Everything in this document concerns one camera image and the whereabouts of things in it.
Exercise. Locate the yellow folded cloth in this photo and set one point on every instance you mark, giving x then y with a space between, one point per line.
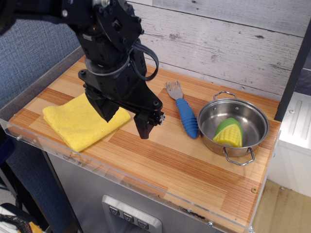
78 123

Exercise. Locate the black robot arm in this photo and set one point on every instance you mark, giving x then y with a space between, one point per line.
108 32

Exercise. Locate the white appliance at right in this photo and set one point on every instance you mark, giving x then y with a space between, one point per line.
290 165

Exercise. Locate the stainless steel pot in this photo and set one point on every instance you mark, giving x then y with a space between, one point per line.
254 123

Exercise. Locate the black right vertical post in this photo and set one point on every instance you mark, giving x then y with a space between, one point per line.
295 74

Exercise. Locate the yellow green toy corn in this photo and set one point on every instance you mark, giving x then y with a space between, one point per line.
229 133

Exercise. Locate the clear acrylic table guard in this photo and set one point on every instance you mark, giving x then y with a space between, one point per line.
169 178

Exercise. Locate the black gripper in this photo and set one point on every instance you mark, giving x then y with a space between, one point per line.
119 80

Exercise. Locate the silver button control panel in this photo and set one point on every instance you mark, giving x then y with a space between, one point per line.
128 216

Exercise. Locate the blue handled fork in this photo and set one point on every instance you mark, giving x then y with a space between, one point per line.
186 113

